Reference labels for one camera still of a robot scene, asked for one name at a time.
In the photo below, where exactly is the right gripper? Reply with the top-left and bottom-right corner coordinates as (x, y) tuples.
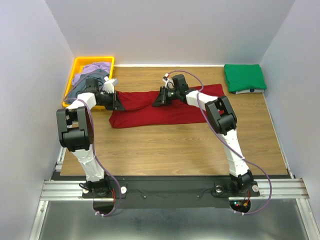
(151, 85), (180, 107)

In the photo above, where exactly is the red t shirt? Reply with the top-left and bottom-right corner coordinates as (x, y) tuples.
(108, 83), (226, 129)

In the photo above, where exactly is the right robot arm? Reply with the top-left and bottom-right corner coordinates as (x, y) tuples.
(152, 73), (259, 195)

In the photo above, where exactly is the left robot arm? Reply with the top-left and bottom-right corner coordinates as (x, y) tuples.
(56, 76), (125, 198)

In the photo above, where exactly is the grey-blue t shirt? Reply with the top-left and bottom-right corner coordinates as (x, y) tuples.
(64, 69), (110, 104)

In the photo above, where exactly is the lavender t shirt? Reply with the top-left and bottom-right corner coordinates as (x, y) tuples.
(72, 61), (112, 85)

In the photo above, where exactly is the yellow plastic bin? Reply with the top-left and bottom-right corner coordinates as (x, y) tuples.
(64, 56), (115, 97)

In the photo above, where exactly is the folded green t shirt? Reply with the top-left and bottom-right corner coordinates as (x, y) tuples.
(223, 64), (267, 94)

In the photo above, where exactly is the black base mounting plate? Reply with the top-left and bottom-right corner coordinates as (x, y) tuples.
(79, 176), (260, 212)

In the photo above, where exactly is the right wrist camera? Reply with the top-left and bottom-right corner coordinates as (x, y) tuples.
(162, 73), (175, 89)

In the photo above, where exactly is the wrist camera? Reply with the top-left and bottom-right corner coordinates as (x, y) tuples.
(102, 76), (119, 94)
(162, 73), (175, 89)

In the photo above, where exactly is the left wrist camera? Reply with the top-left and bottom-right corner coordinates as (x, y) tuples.
(102, 76), (119, 94)

